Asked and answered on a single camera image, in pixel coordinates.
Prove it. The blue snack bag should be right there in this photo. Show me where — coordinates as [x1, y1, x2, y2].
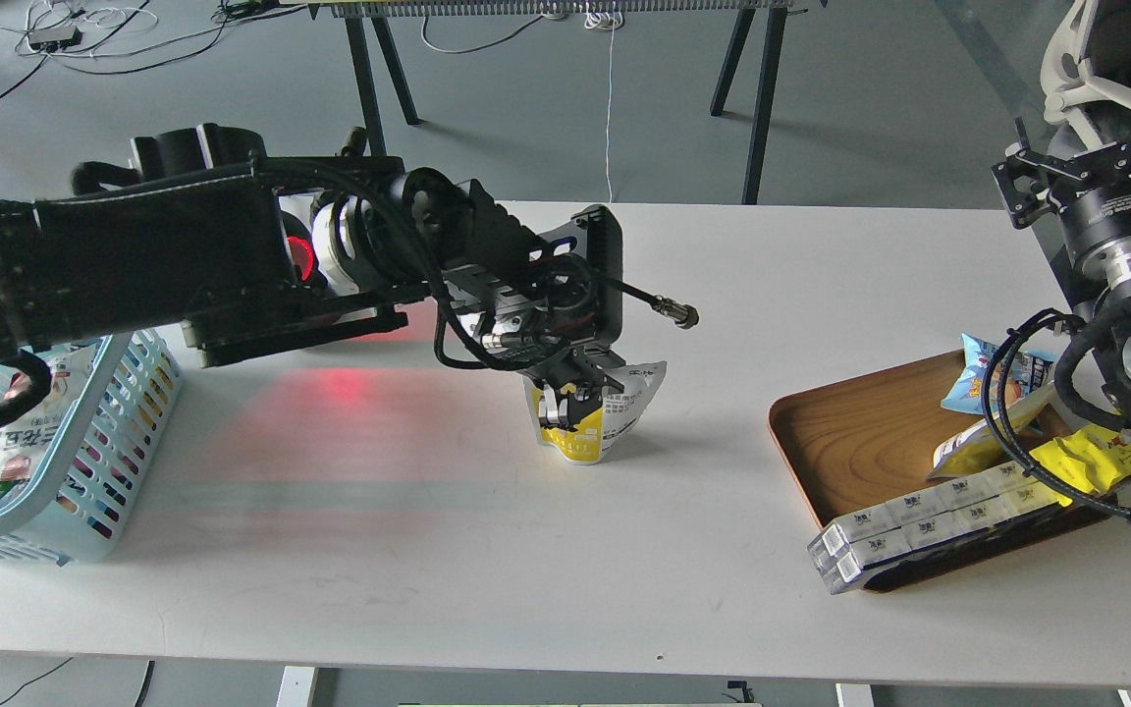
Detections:
[940, 334, 1055, 415]

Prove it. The brown wooden tray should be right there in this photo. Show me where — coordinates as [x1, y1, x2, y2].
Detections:
[768, 351, 1104, 581]

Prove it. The light blue plastic basket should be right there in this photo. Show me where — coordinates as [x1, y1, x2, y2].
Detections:
[0, 328, 183, 564]

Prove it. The red white snack bag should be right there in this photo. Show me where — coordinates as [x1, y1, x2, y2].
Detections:
[0, 342, 98, 503]

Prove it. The black trestle table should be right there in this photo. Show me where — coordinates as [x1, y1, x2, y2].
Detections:
[317, 1, 803, 204]

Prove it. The yellow white snack pouch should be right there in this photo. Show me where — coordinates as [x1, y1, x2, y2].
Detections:
[523, 361, 668, 465]

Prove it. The floor cables and power strip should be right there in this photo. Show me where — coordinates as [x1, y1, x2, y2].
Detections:
[0, 0, 262, 133]

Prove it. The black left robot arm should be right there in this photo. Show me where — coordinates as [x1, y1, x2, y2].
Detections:
[0, 124, 625, 431]

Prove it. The white hanging cord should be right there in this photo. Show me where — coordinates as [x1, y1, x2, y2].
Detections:
[582, 10, 625, 202]

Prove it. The white office chair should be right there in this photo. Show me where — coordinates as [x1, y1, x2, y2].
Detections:
[1041, 1, 1131, 152]

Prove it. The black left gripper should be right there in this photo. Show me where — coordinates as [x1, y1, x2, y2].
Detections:
[428, 179, 625, 431]

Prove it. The yellow cartoon snack bag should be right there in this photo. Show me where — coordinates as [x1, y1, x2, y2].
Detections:
[1029, 424, 1131, 497]

